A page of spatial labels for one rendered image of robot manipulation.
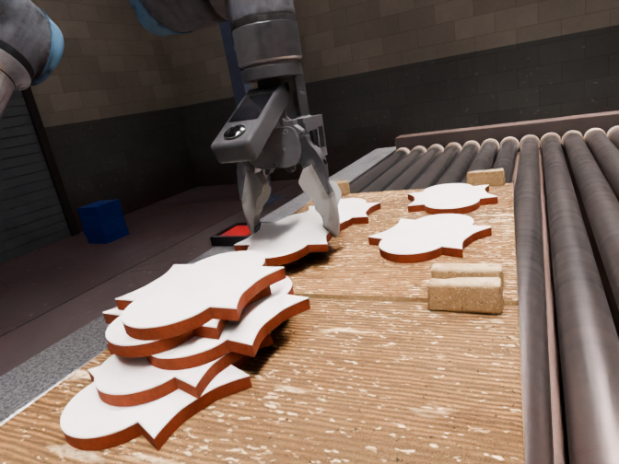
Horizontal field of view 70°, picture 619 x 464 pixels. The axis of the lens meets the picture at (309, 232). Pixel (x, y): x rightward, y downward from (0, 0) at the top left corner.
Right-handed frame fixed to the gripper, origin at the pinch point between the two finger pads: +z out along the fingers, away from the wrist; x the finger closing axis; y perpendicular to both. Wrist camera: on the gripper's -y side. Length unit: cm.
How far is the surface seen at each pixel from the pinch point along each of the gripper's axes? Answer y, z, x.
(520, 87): 493, 5, -39
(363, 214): 13.5, 1.4, -5.3
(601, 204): 22.1, 3.9, -36.4
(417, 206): 17.1, 1.7, -12.6
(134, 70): 455, -92, 438
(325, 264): -2.5, 2.9, -5.2
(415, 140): 93, 1, 1
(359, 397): -24.1, 3.3, -15.8
